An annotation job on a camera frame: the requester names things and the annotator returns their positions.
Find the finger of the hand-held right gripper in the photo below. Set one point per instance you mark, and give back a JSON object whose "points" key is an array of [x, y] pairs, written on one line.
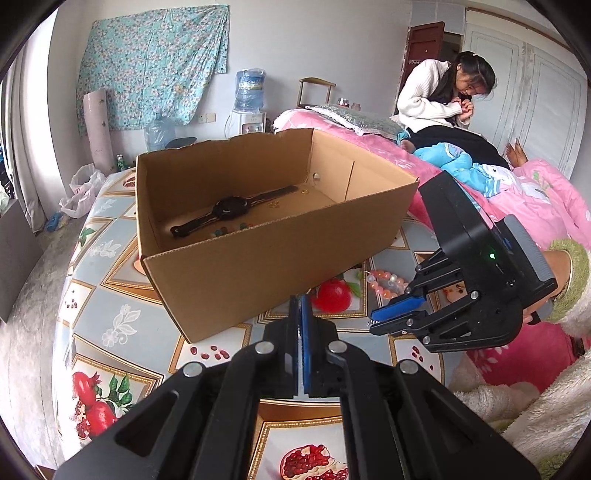
{"points": [[397, 308], [401, 323]]}

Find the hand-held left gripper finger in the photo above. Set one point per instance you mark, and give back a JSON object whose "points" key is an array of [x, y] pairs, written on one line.
{"points": [[305, 350], [295, 341]]}

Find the cardboard box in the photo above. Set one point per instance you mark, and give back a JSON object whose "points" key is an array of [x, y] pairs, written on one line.
{"points": [[258, 272]]}

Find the person's right hand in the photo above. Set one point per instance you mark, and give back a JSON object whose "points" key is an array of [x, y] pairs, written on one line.
{"points": [[562, 272]]}

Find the pink floral blanket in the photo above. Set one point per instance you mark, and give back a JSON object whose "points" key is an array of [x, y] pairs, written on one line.
{"points": [[545, 203]]}

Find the blue baby clothing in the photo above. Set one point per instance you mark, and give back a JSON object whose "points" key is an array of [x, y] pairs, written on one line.
{"points": [[455, 161]]}

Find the white fleece robe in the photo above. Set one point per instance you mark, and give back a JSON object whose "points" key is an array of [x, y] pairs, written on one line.
{"points": [[489, 397]]}

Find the white wardrobe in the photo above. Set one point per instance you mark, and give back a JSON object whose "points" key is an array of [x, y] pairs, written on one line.
{"points": [[540, 92]]}

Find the silver sequin pillow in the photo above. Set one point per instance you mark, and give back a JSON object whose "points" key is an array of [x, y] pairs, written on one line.
{"points": [[355, 117]]}

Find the fruit print tablecloth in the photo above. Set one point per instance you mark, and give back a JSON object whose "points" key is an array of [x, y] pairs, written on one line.
{"points": [[106, 295]]}

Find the brown door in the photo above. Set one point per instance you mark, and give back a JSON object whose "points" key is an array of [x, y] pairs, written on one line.
{"points": [[422, 46]]}

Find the white water dispenser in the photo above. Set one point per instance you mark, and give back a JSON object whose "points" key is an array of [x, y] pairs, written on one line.
{"points": [[251, 122]]}

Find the green bottle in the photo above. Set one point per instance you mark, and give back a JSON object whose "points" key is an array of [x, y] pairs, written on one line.
{"points": [[121, 163]]}

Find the blue dispenser water bottle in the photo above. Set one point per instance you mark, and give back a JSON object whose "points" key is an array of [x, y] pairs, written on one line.
{"points": [[251, 90]]}

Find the white plastic bag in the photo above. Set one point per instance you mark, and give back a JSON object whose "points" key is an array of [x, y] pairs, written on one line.
{"points": [[83, 194]]}

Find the blue slippers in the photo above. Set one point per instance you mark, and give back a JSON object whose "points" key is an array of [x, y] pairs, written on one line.
{"points": [[56, 221]]}

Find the pink rolled mat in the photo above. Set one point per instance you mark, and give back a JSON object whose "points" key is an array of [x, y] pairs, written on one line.
{"points": [[98, 134]]}

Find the grey cabinet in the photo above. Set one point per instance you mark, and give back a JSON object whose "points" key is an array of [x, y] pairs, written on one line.
{"points": [[14, 263]]}

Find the grey curtain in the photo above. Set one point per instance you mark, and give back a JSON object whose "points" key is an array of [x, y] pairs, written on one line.
{"points": [[30, 147]]}

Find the wall outlet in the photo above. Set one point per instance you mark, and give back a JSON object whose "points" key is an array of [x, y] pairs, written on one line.
{"points": [[207, 117]]}

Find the floral wall cloth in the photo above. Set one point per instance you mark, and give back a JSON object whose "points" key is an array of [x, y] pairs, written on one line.
{"points": [[152, 64]]}

